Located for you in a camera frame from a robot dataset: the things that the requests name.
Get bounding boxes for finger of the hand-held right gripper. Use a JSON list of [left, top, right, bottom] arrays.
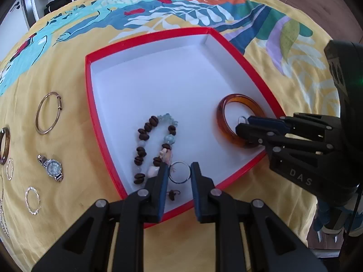
[[248, 113, 342, 137], [235, 123, 336, 155]]

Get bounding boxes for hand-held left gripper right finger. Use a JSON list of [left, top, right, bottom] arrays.
[[191, 162, 329, 272]]

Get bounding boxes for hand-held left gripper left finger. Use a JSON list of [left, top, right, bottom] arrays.
[[31, 161, 170, 272]]

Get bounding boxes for silver band ring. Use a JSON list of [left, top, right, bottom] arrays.
[[168, 161, 192, 183]]

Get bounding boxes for amber resin bangle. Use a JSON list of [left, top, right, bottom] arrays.
[[217, 93, 268, 149]]

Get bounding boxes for red cardboard box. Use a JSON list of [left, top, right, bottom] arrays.
[[86, 28, 285, 229]]

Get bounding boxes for gold metal bangle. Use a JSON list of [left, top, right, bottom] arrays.
[[35, 92, 63, 134]]

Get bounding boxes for dark brown bangle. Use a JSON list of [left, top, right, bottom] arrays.
[[0, 127, 11, 166]]

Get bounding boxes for yellow printed blanket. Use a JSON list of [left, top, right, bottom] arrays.
[[0, 0, 345, 272]]

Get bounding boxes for person's blue jeans leg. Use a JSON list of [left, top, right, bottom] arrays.
[[313, 201, 363, 237]]

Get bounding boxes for silver wristwatch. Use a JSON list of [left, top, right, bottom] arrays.
[[37, 154, 63, 182]]

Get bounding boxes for twisted silver hoop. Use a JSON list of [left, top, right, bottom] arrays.
[[25, 186, 41, 214]]

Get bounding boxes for thin silver hoop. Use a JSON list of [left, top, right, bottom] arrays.
[[6, 158, 15, 181]]

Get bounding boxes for black folded clothes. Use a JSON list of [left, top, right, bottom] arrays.
[[44, 0, 74, 15]]

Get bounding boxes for white wardrobe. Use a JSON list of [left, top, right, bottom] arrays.
[[11, 0, 142, 29]]

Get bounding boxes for brown beaded bracelet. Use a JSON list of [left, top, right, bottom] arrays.
[[133, 113, 180, 186]]

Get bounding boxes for silver chain necklace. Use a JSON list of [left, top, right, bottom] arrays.
[[0, 176, 10, 238]]

